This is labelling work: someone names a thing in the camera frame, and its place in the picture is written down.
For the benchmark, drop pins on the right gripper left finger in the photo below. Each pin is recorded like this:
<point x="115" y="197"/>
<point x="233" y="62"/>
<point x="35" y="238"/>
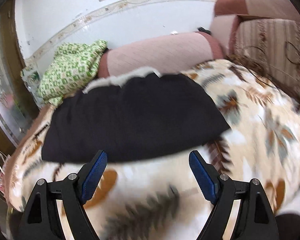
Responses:
<point x="41" y="219"/>

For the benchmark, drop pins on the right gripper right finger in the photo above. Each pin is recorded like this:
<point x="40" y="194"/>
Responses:
<point x="255" y="219"/>

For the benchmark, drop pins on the black coat with fur collar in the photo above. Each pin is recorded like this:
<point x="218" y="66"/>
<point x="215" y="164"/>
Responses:
<point x="137" y="116"/>

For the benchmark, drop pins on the leaf pattern beige blanket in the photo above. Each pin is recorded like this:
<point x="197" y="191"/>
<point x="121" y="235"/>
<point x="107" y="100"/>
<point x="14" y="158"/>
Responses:
<point x="160" y="198"/>

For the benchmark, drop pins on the green patterned folded quilt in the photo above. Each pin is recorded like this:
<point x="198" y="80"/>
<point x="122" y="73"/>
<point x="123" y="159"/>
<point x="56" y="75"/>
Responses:
<point x="74" y="65"/>

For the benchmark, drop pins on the striped floral sofa cushion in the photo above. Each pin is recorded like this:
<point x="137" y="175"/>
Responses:
<point x="272" y="46"/>

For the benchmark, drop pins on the pink sofa backrest cushion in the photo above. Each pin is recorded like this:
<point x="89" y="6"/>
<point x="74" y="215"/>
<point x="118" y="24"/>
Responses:
<point x="167" y="54"/>

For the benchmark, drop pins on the small black object on sofa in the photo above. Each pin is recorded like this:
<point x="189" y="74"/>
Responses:
<point x="203" y="30"/>

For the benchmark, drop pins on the pink brown sofa armrest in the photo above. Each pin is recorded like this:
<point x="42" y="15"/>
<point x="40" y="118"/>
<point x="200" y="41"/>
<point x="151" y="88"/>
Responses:
<point x="228" y="14"/>

